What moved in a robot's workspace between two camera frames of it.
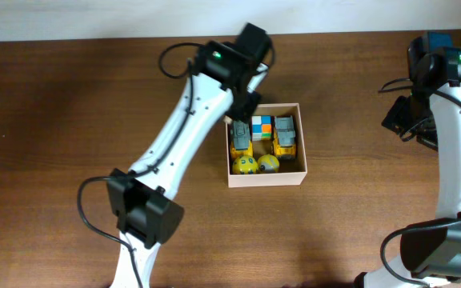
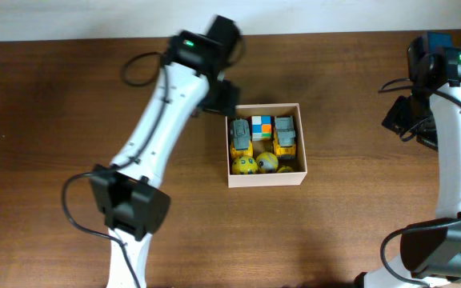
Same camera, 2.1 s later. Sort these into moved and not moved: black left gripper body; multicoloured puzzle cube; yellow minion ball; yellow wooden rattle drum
Moved: black left gripper body; yellow wooden rattle drum
Not moved: multicoloured puzzle cube; yellow minion ball
